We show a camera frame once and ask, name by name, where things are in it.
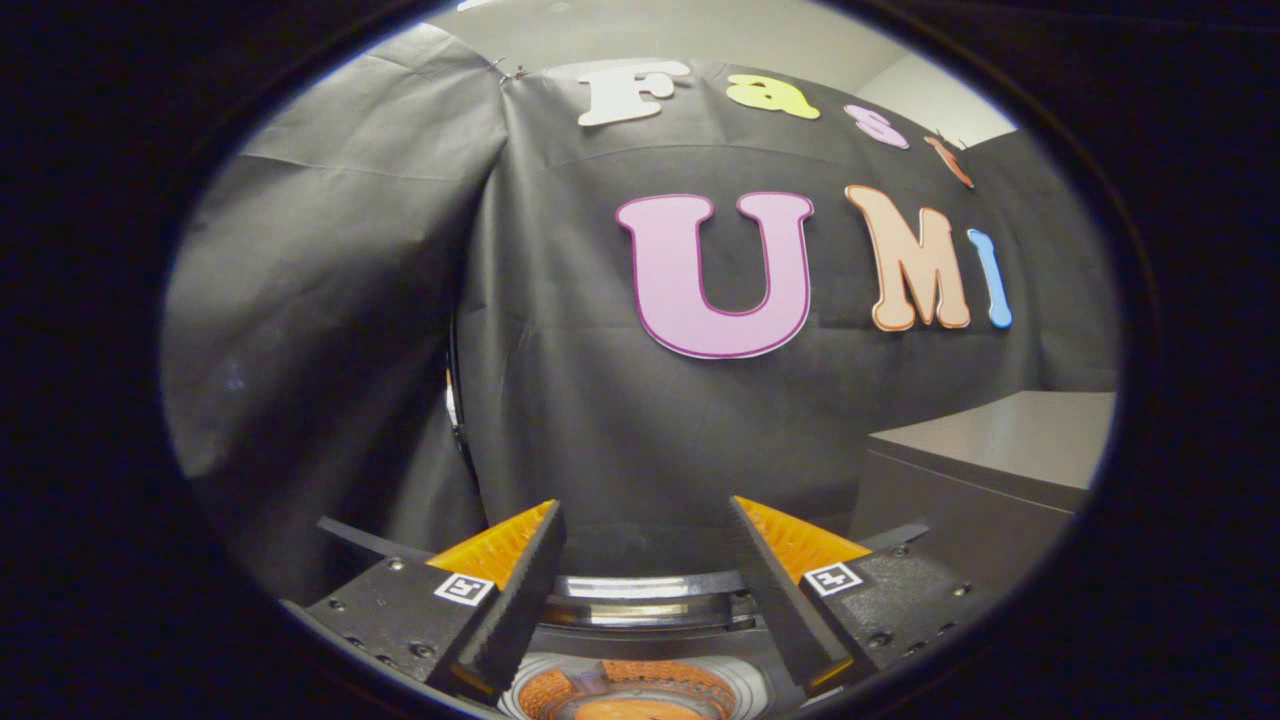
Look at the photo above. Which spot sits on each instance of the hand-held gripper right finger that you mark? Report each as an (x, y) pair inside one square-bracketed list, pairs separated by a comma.
[(775, 590)]

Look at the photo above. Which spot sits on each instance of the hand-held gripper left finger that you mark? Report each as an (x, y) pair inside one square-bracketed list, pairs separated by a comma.
[(520, 590)]

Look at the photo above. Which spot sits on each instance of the yellow garment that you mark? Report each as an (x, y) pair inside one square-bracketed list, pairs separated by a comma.
[(630, 712)]

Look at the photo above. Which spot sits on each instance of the black backdrop cloth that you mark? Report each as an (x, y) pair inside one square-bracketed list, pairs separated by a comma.
[(600, 420)]

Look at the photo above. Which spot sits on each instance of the white cabinet with dark top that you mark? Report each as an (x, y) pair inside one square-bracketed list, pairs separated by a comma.
[(1000, 450)]

